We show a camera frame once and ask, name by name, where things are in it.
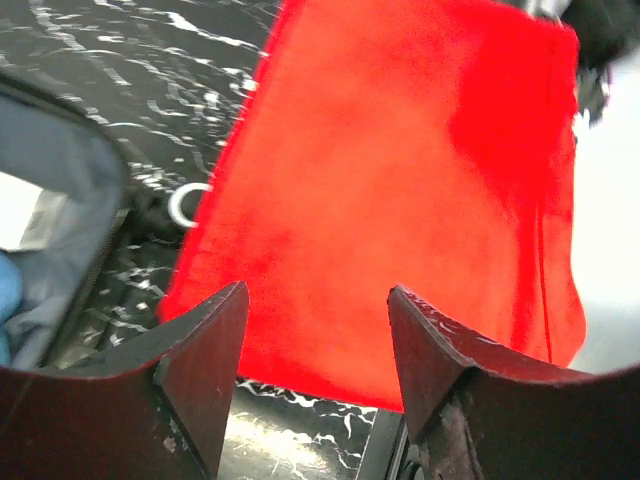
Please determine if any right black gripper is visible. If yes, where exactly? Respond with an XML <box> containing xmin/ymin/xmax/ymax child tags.
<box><xmin>519</xmin><ymin>0</ymin><xmax>639</xmax><ymax>125</ymax></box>

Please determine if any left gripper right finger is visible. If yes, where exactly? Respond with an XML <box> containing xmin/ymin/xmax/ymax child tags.
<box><xmin>388</xmin><ymin>286</ymin><xmax>639</xmax><ymax>479</ymax></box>

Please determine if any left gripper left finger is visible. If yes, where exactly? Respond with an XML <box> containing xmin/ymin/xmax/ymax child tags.
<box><xmin>1</xmin><ymin>282</ymin><xmax>249</xmax><ymax>479</ymax></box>

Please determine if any blue cloth garment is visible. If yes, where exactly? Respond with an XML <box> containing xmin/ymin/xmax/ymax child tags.
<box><xmin>0</xmin><ymin>251</ymin><xmax>24</xmax><ymax>366</ymax></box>

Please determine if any red garment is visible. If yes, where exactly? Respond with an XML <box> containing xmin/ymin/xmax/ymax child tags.
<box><xmin>157</xmin><ymin>1</ymin><xmax>586</xmax><ymax>411</ymax></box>

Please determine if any white black space suitcase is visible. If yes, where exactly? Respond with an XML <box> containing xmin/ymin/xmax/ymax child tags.
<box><xmin>1</xmin><ymin>75</ymin><xmax>205</xmax><ymax>370</ymax></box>

